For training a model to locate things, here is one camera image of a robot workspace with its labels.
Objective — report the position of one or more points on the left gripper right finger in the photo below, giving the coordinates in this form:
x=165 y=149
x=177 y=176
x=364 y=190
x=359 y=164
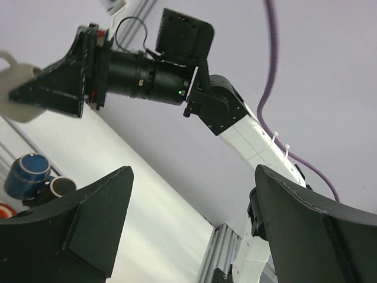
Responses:
x=312 y=238

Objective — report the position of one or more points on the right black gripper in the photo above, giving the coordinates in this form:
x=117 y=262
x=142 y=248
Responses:
x=77 y=78

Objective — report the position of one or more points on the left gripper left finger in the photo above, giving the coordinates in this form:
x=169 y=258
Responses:
x=71 y=239

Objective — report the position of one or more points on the brown mug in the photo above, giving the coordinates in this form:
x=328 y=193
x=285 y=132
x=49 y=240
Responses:
x=56 y=188

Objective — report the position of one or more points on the dark blue mug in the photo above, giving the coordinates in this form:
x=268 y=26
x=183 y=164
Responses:
x=27 y=174

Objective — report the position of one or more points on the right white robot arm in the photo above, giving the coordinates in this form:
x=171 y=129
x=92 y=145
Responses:
x=177 y=72

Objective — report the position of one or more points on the aluminium rail frame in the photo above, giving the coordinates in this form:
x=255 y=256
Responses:
x=221 y=251

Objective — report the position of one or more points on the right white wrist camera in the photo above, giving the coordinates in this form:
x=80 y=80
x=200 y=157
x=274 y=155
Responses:
x=115 y=9

